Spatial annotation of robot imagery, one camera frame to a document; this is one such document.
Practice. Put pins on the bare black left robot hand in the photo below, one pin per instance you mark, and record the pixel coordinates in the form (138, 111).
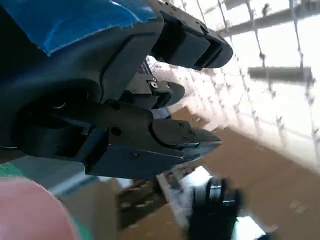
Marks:
(75, 87)

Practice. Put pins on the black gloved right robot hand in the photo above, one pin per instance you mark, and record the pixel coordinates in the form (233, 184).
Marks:
(215, 220)

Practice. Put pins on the pink bowl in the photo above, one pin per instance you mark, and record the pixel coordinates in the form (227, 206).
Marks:
(30, 212)

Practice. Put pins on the wide white mesh cabinet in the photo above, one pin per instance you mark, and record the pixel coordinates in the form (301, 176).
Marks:
(262, 87)

